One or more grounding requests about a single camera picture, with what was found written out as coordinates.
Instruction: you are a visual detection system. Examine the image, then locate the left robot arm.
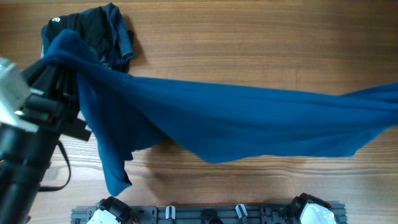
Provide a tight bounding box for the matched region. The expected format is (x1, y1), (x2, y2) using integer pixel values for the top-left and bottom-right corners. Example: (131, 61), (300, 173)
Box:
(1, 58), (91, 223)

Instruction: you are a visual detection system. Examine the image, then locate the black folded shirt with logo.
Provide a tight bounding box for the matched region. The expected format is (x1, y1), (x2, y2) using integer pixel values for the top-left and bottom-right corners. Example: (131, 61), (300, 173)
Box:
(44, 7), (111, 57)

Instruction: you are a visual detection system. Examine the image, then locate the navy folded shirt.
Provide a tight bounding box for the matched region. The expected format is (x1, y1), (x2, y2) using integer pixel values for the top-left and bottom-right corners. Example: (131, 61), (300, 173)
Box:
(41, 3), (134, 73)

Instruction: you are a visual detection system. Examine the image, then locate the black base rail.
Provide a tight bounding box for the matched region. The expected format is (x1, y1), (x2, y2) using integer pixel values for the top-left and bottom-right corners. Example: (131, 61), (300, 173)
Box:
(70, 203), (348, 224)

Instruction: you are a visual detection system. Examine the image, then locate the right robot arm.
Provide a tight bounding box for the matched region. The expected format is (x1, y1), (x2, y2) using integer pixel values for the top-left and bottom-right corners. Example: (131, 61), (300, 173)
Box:
(287, 193), (338, 224)

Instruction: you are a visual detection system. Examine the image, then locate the blue polo shirt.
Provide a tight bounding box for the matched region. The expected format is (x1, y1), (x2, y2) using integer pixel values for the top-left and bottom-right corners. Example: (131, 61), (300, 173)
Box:
(43, 30), (397, 196)

